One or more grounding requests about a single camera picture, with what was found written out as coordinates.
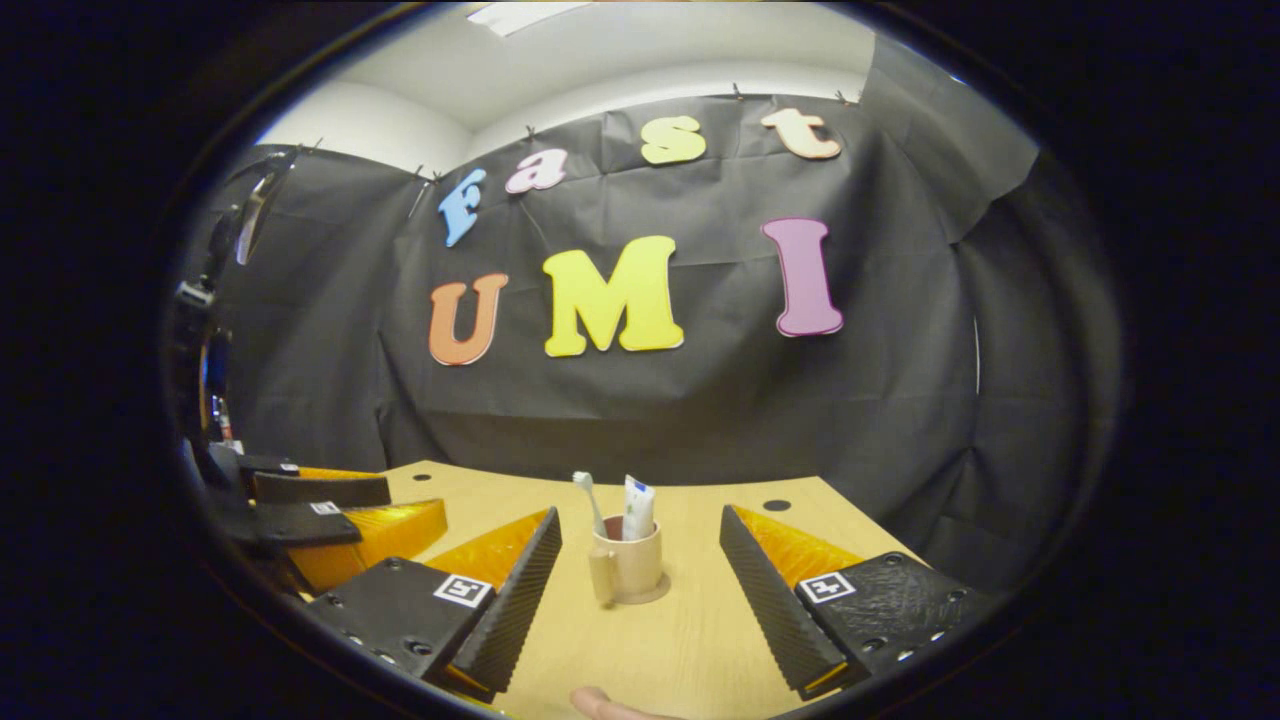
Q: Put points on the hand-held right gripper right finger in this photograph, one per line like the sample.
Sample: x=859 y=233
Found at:
x=770 y=610

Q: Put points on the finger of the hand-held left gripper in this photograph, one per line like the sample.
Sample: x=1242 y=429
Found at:
x=310 y=525
x=320 y=490

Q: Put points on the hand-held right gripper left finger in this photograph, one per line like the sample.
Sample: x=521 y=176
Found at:
x=520 y=610

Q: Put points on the round brown coaster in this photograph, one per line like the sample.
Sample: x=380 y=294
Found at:
x=661 y=592

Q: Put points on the beige cup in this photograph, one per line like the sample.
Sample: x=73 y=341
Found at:
x=635 y=565

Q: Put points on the white toothbrush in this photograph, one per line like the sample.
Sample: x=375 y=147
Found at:
x=590 y=500

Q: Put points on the white toothpaste tube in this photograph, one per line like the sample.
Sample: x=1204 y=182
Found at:
x=637 y=510

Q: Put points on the wooden desktop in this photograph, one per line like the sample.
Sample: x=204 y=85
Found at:
x=690 y=640

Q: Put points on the black backdrop cloth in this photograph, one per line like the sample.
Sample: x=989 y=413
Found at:
x=700 y=400

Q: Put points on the ceiling light panel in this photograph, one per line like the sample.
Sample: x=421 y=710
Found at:
x=520 y=15

